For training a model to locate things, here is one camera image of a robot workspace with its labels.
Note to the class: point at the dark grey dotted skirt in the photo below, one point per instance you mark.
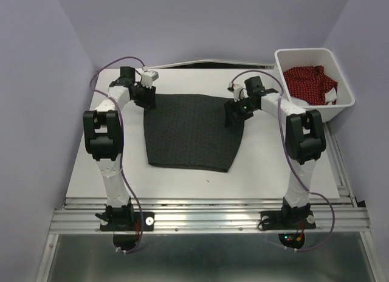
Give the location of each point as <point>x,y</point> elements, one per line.
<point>187,131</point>

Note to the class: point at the red dotted skirt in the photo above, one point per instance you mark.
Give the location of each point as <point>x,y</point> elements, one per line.
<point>309,83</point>

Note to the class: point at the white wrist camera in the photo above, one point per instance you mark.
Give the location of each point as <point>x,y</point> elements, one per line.
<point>237,90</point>
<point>148,78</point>

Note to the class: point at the white plastic bin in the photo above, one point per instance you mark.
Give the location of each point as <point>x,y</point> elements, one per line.
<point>288,58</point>

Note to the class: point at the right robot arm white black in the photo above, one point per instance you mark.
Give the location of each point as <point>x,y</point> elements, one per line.
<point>303,141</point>

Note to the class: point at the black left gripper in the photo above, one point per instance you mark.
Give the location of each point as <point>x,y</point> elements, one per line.
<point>150,101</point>

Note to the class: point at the aluminium rail frame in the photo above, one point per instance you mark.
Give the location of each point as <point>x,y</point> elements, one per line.
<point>195,216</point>

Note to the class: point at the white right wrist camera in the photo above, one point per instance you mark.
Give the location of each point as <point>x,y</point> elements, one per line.
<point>237,90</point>

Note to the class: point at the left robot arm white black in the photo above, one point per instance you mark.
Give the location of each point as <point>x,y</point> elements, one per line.
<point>104,141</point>

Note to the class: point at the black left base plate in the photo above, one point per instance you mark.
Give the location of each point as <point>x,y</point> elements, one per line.
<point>127,225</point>

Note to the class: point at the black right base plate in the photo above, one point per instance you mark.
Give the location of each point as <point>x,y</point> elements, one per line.
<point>273,220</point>

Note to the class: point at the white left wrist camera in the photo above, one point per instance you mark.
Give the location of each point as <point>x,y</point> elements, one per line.
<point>148,78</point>

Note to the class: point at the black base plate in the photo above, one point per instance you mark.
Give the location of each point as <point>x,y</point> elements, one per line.
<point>127,225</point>
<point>273,220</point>

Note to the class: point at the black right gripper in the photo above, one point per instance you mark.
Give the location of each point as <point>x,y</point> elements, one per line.
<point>230,107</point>

